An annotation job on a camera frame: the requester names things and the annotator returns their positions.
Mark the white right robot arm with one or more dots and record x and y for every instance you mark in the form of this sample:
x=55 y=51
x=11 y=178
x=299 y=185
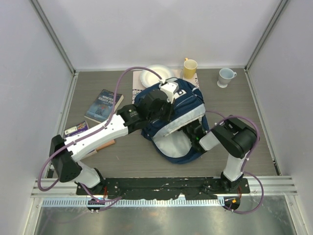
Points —
x=238 y=139

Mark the Nineteen Eighty-Four book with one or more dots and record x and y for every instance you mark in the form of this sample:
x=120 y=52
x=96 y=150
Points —
x=101 y=108

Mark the white paper plate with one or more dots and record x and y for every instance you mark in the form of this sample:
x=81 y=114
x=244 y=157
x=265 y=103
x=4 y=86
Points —
x=148 y=78

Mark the blue student backpack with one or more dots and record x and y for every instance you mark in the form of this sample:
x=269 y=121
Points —
x=170 y=142

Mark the yellow mug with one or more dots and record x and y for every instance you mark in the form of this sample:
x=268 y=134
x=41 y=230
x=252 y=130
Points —
x=189 y=68

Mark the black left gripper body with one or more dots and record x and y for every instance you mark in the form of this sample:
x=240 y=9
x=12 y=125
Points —
x=165 y=112

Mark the slotted cable duct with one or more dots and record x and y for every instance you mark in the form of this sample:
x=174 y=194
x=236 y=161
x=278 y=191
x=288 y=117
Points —
x=86 y=202

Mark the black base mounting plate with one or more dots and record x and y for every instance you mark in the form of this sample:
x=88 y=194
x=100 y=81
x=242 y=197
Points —
x=193 y=188

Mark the brown leather wallet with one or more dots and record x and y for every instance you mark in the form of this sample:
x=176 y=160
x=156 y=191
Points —
x=105 y=145

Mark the patterned cloth placemat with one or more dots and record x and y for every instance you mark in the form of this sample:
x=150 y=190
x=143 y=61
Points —
x=139 y=84

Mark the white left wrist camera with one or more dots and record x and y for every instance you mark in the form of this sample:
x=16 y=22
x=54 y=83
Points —
x=170 y=89

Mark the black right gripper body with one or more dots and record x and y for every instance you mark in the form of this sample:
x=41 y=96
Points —
x=190 y=135

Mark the light blue mug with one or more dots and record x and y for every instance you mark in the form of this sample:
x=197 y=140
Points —
x=225 y=76

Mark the purple paperback book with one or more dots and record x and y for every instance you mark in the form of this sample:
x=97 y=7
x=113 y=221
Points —
x=77 y=129

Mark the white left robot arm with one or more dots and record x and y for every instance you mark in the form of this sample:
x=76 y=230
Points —
x=65 y=154

